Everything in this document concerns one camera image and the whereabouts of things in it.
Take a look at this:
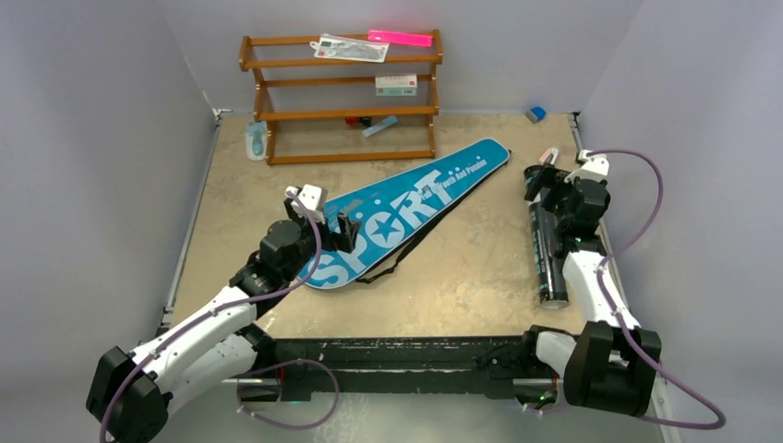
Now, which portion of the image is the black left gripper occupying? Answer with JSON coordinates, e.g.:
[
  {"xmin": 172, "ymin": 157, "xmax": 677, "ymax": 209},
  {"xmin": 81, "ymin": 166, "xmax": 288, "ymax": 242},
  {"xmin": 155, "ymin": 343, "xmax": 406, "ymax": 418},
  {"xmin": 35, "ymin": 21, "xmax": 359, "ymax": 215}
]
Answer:
[{"xmin": 282, "ymin": 198, "xmax": 357, "ymax": 282}]

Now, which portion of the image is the blue racket bag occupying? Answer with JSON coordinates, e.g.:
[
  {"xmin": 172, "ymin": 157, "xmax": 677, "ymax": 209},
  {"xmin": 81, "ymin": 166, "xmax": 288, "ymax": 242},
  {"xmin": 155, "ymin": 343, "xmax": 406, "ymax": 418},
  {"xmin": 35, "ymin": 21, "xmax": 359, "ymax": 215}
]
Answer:
[{"xmin": 300, "ymin": 138, "xmax": 511, "ymax": 290}]

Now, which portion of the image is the black shuttlecock tube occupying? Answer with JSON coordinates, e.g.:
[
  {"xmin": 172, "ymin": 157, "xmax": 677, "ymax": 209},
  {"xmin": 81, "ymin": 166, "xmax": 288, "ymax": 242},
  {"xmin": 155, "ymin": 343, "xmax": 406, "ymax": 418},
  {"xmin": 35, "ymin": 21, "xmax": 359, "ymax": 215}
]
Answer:
[{"xmin": 527, "ymin": 187, "xmax": 570, "ymax": 310}]

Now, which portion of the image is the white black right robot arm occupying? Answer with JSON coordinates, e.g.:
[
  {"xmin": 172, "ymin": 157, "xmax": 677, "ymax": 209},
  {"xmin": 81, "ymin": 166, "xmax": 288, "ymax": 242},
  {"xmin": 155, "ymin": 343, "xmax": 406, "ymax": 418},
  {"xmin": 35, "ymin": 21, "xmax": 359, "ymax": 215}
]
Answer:
[{"xmin": 518, "ymin": 165, "xmax": 662, "ymax": 417}]

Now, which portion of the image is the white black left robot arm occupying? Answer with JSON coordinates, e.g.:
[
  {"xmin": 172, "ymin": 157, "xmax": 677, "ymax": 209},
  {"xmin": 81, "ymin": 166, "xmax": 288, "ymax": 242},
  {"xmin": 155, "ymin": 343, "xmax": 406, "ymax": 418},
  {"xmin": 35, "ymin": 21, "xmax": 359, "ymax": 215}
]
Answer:
[{"xmin": 86, "ymin": 207, "xmax": 361, "ymax": 442}]

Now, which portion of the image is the pink white small clip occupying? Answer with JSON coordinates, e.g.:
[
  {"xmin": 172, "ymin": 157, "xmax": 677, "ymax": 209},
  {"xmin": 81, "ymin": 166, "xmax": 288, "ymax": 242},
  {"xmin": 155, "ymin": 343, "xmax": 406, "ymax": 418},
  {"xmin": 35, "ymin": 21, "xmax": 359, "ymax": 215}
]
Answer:
[{"xmin": 538, "ymin": 147, "xmax": 560, "ymax": 165}]

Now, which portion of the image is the blue white eraser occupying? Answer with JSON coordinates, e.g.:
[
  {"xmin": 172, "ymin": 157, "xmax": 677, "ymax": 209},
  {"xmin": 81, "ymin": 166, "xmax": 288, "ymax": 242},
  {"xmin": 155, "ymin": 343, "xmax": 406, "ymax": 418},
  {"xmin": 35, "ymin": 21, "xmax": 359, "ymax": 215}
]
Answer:
[{"xmin": 525, "ymin": 106, "xmax": 547, "ymax": 124}]

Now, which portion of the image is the red black stamp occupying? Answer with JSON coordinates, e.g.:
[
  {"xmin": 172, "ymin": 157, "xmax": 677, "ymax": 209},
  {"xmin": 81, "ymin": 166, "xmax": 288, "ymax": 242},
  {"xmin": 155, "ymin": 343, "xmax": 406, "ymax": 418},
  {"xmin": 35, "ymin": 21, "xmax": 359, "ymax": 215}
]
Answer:
[{"xmin": 344, "ymin": 116, "xmax": 373, "ymax": 127}]

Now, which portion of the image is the blue white packaged item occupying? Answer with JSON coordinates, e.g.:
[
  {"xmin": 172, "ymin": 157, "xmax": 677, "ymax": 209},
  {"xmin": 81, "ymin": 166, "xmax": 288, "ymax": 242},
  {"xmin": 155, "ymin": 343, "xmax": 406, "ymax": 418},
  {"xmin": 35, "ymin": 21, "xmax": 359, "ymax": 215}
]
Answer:
[{"xmin": 245, "ymin": 121, "xmax": 268, "ymax": 162}]

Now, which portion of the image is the wooden shelf rack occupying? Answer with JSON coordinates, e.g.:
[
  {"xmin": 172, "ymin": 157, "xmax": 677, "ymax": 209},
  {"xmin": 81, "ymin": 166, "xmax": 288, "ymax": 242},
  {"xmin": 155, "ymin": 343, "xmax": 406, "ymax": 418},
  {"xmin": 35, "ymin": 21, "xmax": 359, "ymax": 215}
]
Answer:
[{"xmin": 238, "ymin": 30, "xmax": 443, "ymax": 165}]

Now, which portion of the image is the white green small box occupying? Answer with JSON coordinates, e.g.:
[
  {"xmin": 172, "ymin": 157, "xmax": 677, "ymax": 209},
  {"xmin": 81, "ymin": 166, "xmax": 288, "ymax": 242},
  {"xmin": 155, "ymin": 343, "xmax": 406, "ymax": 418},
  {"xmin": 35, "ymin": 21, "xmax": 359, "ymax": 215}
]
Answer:
[{"xmin": 375, "ymin": 74, "xmax": 418, "ymax": 97}]

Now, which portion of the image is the pink ruler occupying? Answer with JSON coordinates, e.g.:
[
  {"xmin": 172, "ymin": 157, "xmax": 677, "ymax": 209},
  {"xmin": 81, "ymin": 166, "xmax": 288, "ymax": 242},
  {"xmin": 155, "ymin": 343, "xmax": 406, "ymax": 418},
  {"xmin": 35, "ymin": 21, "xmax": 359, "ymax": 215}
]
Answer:
[{"xmin": 367, "ymin": 30, "xmax": 433, "ymax": 47}]

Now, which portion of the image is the white plastic package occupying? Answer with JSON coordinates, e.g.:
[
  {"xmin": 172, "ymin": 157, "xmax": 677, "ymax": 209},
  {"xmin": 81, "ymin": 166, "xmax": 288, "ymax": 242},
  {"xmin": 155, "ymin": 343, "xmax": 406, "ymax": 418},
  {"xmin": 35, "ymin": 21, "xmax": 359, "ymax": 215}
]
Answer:
[{"xmin": 309, "ymin": 34, "xmax": 390, "ymax": 64}]

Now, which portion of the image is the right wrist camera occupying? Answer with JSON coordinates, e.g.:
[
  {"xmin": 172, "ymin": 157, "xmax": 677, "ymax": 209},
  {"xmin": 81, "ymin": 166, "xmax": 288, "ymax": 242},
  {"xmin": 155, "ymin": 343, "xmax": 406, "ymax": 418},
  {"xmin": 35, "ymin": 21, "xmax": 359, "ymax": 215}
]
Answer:
[{"xmin": 564, "ymin": 150, "xmax": 610, "ymax": 184}]

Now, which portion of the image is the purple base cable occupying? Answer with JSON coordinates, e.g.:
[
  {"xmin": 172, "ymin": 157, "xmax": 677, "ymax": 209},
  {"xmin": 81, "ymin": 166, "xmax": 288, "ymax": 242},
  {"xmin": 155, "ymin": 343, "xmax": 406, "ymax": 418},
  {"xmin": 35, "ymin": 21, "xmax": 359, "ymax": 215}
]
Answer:
[{"xmin": 235, "ymin": 358, "xmax": 342, "ymax": 430}]

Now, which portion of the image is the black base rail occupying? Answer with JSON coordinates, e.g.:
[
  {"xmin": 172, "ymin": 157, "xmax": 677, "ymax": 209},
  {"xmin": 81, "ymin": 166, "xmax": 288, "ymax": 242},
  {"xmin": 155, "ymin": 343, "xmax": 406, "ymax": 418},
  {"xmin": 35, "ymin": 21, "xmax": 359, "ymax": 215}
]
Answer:
[{"xmin": 233, "ymin": 326, "xmax": 572, "ymax": 401}]

